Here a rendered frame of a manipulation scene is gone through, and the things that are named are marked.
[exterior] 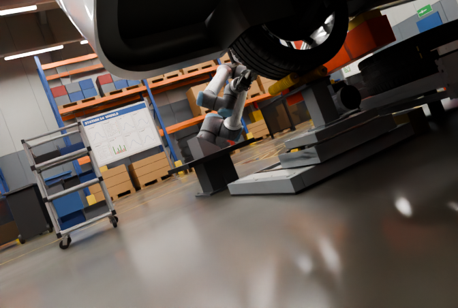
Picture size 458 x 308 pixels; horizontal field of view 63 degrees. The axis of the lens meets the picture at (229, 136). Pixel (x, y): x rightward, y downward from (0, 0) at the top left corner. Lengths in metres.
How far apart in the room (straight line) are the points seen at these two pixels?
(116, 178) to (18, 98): 3.95
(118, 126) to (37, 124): 5.01
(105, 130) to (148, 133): 0.89
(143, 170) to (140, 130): 3.50
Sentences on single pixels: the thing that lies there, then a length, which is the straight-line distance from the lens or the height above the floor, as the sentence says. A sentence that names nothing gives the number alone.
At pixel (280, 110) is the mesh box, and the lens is 10.70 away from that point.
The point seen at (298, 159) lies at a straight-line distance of 1.88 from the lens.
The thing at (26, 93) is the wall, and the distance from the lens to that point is 13.11.
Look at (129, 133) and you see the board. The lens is 8.23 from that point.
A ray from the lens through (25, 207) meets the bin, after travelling 7.81.
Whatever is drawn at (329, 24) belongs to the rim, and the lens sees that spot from 2.12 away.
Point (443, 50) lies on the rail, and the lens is 2.19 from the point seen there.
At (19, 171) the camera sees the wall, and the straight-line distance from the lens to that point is 12.67.
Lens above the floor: 0.33
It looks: 1 degrees up
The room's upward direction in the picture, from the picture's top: 22 degrees counter-clockwise
